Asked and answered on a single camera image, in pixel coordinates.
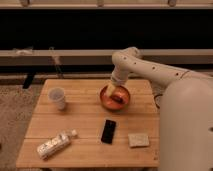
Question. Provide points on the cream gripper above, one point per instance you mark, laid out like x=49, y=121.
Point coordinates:
x=109, y=91

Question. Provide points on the clear plastic cup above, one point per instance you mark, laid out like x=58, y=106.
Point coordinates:
x=57, y=96

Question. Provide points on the wooden table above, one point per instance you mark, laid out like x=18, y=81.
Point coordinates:
x=84, y=113

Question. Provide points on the black eraser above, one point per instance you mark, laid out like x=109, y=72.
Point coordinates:
x=108, y=131

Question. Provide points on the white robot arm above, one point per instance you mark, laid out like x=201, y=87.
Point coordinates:
x=186, y=110

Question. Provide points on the plastic bottle with label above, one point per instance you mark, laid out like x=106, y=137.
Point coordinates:
x=55, y=144

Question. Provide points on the white sponge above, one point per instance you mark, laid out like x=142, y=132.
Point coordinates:
x=138, y=140

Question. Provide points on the orange bowl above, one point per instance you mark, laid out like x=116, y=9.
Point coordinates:
x=110, y=104

